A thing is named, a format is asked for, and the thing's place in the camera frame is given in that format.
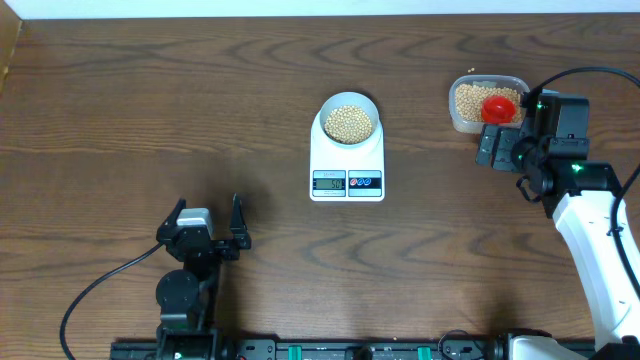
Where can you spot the grey white bowl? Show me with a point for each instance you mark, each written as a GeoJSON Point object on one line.
{"type": "Point", "coordinates": [356, 99]}

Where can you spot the orange measuring scoop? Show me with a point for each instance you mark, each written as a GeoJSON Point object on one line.
{"type": "Point", "coordinates": [498, 110]}

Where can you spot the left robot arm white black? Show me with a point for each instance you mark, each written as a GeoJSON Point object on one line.
{"type": "Point", "coordinates": [187, 296]}

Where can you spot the white digital kitchen scale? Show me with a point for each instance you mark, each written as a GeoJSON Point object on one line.
{"type": "Point", "coordinates": [347, 173]}

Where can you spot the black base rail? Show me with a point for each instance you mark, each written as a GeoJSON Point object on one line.
{"type": "Point", "coordinates": [453, 345]}

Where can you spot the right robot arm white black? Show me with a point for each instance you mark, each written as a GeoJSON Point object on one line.
{"type": "Point", "coordinates": [584, 199]}

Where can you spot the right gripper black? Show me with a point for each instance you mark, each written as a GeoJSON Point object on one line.
{"type": "Point", "coordinates": [506, 137]}

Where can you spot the yellow soybeans in container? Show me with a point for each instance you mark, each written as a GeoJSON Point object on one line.
{"type": "Point", "coordinates": [469, 99]}

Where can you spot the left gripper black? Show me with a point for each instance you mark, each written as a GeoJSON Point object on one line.
{"type": "Point", "coordinates": [226, 251]}

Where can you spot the soybeans in bowl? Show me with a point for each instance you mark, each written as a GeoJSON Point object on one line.
{"type": "Point", "coordinates": [348, 125]}

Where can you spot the clear plastic container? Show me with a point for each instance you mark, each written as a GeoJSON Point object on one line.
{"type": "Point", "coordinates": [470, 127]}

